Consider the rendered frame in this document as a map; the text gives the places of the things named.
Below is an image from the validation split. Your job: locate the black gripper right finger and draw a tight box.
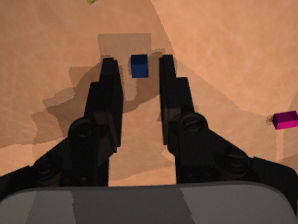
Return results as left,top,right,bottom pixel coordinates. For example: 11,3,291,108
159,54,298,217

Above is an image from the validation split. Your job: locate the magenta rod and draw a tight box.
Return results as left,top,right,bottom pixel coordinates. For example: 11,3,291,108
272,111,298,130

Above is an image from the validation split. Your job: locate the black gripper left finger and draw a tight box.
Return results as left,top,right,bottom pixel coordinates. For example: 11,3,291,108
0,58,123,201

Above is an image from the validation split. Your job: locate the small blue block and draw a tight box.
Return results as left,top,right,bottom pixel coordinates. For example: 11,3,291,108
130,54,149,78

